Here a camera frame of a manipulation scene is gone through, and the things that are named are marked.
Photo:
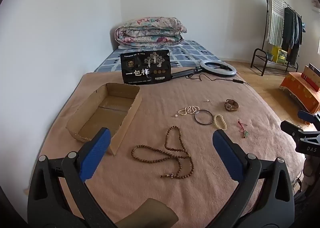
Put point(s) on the dark green hanging garment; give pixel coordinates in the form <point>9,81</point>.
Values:
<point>288,28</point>

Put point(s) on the blue checked bed sheet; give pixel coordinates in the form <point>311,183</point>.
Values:
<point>190,53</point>

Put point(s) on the yellow box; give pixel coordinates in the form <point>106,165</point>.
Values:
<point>279,54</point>

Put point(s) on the tan box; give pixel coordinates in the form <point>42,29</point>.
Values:
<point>311,78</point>

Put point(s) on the cardboard box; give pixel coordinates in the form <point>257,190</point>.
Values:
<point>105,113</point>

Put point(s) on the black bangle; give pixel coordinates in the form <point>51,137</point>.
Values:
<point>195,117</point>

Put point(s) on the black clothes rack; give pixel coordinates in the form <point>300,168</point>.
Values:
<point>264,30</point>

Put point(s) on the pink wall sticker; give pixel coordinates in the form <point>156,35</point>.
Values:
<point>315,3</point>

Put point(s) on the grey blue hanging garment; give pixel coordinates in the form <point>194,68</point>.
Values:
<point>297,35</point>

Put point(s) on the orange cloth covered chest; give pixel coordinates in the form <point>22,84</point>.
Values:
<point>297,88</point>

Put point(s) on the striped hanging towel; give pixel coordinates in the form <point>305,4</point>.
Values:
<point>275,18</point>

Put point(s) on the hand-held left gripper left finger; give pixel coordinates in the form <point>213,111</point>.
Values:
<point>96,153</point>

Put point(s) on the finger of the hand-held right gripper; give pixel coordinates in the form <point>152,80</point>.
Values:
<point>291,129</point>
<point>307,116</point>

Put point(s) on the folded floral quilt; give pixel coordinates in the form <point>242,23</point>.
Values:
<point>150,30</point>

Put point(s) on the black snack bag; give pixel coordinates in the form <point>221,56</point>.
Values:
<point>145,68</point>

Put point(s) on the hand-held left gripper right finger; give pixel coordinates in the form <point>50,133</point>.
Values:
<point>228,153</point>

